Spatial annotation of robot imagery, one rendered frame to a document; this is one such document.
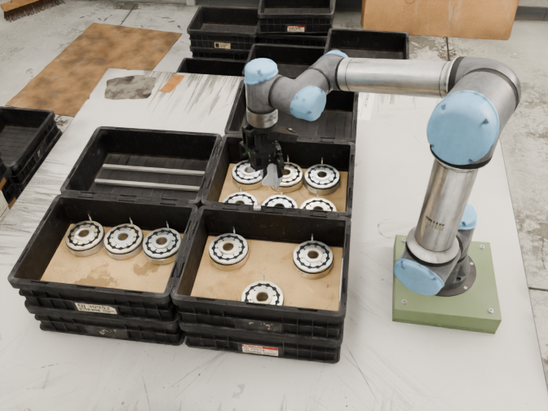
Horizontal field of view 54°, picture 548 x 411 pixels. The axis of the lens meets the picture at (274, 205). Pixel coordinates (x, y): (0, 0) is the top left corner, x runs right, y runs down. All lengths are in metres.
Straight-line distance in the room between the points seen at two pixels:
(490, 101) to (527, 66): 2.98
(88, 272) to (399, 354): 0.82
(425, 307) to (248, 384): 0.49
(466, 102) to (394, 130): 1.08
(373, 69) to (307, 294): 0.56
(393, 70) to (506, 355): 0.76
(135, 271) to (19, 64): 2.94
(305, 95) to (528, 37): 3.23
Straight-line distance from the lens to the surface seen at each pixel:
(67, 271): 1.52
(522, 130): 3.39
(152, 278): 1.43
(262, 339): 1.35
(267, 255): 1.43
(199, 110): 2.15
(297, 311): 1.21
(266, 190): 1.59
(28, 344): 1.59
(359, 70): 1.23
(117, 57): 4.02
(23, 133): 2.85
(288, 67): 2.98
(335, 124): 1.83
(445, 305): 1.47
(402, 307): 1.44
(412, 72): 1.18
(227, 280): 1.39
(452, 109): 0.98
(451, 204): 1.13
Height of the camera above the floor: 1.94
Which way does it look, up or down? 46 degrees down
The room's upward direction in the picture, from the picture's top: 3 degrees counter-clockwise
